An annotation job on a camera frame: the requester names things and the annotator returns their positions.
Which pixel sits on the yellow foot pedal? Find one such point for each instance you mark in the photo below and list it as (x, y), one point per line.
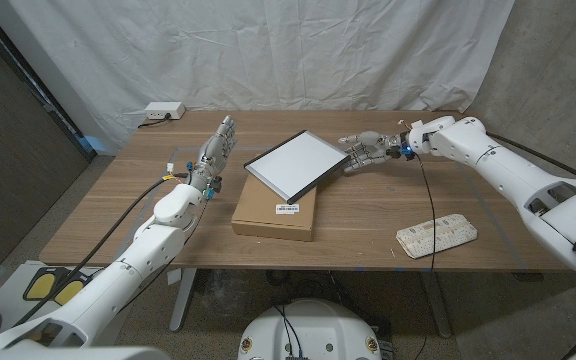
(70, 292)
(42, 285)

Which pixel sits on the grey table leg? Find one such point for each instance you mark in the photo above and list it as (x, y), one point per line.
(438, 305)
(183, 300)

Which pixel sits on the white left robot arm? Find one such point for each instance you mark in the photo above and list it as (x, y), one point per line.
(128, 270)

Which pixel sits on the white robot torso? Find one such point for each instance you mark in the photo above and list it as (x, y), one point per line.
(310, 332)

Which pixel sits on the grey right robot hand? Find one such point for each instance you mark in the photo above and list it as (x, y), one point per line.
(373, 147)

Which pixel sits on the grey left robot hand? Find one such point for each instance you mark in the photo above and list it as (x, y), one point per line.
(213, 157)

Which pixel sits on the white power outlet box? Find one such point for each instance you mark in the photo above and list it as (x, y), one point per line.
(164, 110)

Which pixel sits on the folded patterned white cloth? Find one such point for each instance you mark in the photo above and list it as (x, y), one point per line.
(443, 235)

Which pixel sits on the small framed whiteboard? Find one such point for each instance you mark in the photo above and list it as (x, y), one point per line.
(298, 162)

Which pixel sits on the flat cardboard box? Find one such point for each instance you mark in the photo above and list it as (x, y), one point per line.
(263, 215)

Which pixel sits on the white backdrop sheet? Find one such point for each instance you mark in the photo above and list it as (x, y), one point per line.
(268, 55)

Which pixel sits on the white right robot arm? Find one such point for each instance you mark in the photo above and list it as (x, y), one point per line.
(513, 175)

